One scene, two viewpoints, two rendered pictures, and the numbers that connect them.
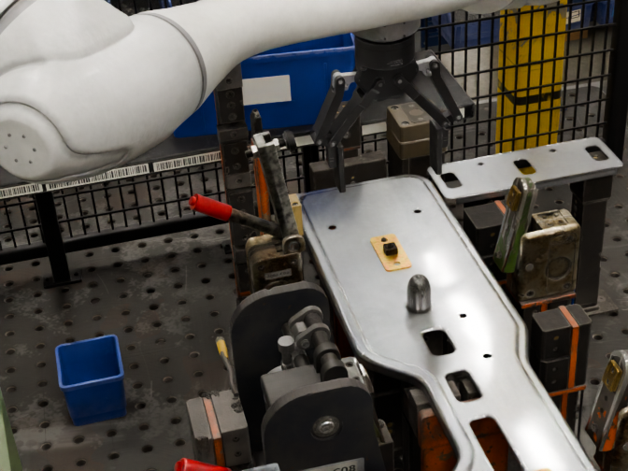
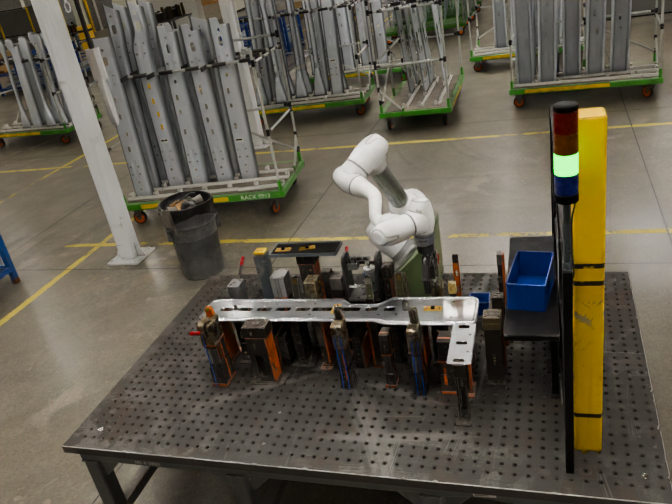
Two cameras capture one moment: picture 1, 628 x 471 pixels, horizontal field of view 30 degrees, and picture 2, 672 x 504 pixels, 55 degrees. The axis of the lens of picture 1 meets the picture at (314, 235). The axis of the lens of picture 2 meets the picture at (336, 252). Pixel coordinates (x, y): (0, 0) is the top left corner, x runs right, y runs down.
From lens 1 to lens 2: 347 cm
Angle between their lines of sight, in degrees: 98
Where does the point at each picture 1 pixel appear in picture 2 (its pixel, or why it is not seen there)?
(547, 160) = (462, 348)
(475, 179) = (460, 331)
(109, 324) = not seen: hidden behind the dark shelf
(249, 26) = (365, 192)
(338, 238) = (447, 301)
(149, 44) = (345, 176)
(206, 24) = (357, 184)
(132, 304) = not seen: hidden behind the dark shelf
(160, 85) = (341, 181)
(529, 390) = (361, 317)
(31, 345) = not seen: hidden behind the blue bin
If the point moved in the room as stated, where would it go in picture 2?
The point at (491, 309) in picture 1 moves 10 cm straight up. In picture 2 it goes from (394, 318) to (391, 300)
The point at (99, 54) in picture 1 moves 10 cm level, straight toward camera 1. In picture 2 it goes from (341, 171) to (322, 172)
